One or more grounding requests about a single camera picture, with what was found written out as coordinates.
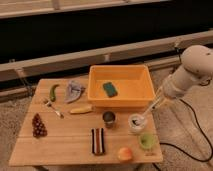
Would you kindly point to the grey crumpled cloth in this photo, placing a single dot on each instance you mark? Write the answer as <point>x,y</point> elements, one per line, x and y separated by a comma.
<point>74,91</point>

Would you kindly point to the metal fork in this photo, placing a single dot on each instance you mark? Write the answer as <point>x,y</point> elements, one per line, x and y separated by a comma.
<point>49,104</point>

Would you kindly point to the green chili pepper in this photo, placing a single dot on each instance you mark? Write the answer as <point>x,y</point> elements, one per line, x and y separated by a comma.
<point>52,95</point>

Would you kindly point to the yellow corn cob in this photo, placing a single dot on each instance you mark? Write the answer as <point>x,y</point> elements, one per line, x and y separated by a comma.
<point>81,110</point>

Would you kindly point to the dark red grape bunch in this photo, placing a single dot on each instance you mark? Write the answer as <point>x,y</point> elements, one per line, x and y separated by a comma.
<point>39,129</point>

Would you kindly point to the yellow plastic bin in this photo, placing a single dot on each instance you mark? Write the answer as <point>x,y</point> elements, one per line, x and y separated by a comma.
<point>132,82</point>

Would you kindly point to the wooden table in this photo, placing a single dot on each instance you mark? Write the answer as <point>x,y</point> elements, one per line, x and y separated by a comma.
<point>69,139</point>

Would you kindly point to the small metal cup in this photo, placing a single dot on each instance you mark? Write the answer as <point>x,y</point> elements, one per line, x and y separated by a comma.
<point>109,119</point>

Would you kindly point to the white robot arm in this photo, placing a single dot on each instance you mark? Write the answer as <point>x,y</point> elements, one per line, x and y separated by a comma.
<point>196,67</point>

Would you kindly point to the green sponge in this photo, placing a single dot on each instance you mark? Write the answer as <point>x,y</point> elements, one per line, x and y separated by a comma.
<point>110,89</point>

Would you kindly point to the white paper cup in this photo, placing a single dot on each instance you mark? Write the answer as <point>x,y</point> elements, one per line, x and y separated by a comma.
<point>134,129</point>

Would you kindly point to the white dish brush black head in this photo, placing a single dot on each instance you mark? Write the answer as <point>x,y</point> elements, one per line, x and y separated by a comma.
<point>144,115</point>

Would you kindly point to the green plastic cup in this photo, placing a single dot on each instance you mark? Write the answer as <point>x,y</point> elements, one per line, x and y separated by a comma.
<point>147,141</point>

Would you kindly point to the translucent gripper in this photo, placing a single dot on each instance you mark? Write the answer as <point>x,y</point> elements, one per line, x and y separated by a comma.
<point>161,98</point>

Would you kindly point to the orange apple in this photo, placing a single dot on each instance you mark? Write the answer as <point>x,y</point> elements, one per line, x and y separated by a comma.
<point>125,154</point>

